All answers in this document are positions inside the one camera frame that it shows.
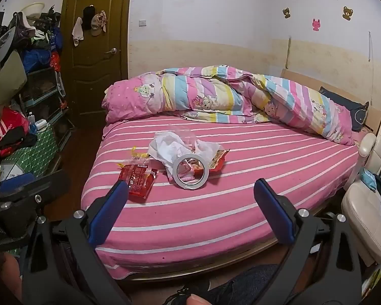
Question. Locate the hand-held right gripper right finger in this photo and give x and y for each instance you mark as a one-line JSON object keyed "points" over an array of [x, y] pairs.
{"points": [[274, 213]]}

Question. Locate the beige cap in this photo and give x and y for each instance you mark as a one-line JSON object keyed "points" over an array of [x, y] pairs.
{"points": [[97, 25]]}

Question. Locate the red shopping bag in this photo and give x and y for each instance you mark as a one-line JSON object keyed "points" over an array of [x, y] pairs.
{"points": [[9, 120]]}

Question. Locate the large brown bear sticker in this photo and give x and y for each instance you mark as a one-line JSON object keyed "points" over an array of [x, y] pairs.
{"points": [[347, 13]]}

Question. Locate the green quilted box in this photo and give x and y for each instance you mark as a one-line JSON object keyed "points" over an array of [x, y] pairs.
{"points": [[35, 155]]}

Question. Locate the white office chair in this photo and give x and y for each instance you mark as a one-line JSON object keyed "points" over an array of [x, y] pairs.
{"points": [[362, 209]]}

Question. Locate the clear yellow plastic bag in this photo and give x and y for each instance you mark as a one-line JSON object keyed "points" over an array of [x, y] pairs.
{"points": [[138, 157]]}

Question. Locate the pink animal sticker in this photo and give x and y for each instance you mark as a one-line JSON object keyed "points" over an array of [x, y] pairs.
{"points": [[316, 24]]}

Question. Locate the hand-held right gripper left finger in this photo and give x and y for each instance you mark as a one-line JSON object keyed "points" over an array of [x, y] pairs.
{"points": [[109, 209]]}

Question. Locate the dark blue pillow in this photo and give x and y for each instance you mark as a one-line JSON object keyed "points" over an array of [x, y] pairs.
{"points": [[352, 108]]}

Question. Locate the red picture snack wrapper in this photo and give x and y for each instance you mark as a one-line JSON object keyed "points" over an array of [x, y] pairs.
{"points": [[217, 162]]}

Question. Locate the beige bag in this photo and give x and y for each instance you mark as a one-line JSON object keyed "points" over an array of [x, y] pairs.
{"points": [[11, 76]]}

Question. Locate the light blue cloth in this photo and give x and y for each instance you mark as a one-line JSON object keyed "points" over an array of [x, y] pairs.
{"points": [[369, 179]]}

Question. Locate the small pink wrapper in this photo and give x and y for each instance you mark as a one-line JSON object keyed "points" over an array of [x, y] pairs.
{"points": [[187, 173]]}

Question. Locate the person's left forearm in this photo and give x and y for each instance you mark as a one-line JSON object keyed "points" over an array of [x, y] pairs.
{"points": [[6, 276]]}

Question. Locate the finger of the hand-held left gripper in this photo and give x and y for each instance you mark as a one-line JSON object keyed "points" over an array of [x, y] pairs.
{"points": [[16, 184]]}

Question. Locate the pink cartoon print quilt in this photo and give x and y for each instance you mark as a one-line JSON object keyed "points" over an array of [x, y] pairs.
{"points": [[209, 92]]}

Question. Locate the black storage rack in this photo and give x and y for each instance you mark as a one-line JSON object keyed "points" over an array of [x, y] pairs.
{"points": [[47, 101]]}

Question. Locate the clear plastic wrapper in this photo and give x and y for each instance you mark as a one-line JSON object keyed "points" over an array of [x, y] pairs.
{"points": [[184, 133]]}

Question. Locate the person's leg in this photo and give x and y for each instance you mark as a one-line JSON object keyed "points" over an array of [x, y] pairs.
{"points": [[241, 282]]}

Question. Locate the person's right hand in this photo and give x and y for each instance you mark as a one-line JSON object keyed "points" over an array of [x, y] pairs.
{"points": [[192, 300]]}

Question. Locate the brown wooden door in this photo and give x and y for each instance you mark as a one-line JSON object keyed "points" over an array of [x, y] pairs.
{"points": [[98, 79]]}

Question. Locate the pink striped bed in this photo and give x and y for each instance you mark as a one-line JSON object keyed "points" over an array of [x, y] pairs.
{"points": [[241, 171]]}

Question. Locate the white tape roll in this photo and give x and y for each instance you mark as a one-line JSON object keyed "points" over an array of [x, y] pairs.
{"points": [[181, 182]]}

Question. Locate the black cloth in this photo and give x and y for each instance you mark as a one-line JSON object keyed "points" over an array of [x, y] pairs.
{"points": [[17, 138]]}

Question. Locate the white hanging cloth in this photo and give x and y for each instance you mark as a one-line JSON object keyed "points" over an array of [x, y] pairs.
{"points": [[77, 31]]}

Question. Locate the white plastic basin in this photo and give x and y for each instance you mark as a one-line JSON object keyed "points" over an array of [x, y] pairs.
{"points": [[33, 9]]}

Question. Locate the white plastic bag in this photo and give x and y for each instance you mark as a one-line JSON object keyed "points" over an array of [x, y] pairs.
{"points": [[168, 147]]}

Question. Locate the wooden headboard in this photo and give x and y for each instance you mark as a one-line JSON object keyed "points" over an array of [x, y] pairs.
{"points": [[304, 78]]}

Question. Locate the small brown bear sticker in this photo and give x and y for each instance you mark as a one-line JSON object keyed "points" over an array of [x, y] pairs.
{"points": [[286, 13]]}

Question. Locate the red snack packet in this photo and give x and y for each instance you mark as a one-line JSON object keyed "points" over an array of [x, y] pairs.
{"points": [[139, 184]]}

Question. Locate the blue bag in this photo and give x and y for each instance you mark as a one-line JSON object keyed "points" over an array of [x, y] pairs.
{"points": [[35, 57]]}

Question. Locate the small white bottle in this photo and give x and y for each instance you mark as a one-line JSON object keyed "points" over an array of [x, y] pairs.
{"points": [[31, 118]]}

